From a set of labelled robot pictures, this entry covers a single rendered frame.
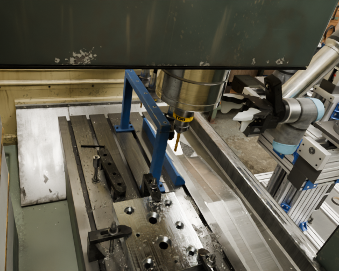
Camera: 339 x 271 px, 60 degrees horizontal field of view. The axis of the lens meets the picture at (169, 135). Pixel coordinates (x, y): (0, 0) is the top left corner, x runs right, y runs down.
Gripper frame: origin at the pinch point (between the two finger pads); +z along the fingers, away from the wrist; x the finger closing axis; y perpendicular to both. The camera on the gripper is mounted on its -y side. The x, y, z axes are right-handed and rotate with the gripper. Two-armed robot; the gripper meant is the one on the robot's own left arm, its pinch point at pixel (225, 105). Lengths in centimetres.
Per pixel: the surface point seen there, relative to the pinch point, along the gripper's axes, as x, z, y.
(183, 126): -1.9, 12.0, 4.6
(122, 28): -12.6, 33.3, -20.5
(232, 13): -12.6, 15.6, -24.6
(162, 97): -2.3, 19.5, -3.7
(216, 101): -7.5, 9.1, -5.5
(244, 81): 214, -196, 93
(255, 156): 123, -166, 137
